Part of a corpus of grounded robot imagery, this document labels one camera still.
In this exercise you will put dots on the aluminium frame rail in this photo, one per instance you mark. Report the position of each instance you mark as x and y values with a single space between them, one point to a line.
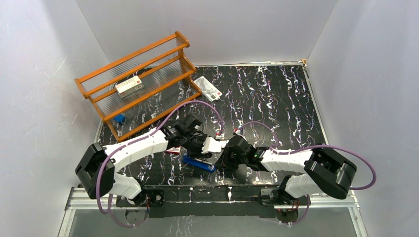
212 194

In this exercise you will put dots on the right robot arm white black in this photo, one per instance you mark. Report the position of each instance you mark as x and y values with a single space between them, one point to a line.
317 170

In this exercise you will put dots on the small blue object under shelf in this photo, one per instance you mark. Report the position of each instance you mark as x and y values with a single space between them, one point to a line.
119 119

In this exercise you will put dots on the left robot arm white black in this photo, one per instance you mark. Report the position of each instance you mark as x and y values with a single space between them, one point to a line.
98 169

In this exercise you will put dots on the orange wooden shelf rack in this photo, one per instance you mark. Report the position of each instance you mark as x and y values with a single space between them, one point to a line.
166 74

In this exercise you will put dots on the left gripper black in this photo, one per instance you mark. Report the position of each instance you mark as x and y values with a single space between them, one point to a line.
199 145

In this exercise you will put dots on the red white staple box sleeve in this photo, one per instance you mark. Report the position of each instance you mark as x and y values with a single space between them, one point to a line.
174 150

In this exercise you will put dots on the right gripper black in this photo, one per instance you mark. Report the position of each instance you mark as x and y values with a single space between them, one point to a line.
225 162

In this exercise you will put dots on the white box on shelf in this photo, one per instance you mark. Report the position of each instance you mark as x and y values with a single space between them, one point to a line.
128 86

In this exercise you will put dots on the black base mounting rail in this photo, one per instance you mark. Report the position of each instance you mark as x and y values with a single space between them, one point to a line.
266 205

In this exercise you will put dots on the white printed paper packet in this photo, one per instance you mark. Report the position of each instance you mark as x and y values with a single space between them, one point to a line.
207 88

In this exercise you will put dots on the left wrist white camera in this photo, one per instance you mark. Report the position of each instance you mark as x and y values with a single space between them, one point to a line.
211 145

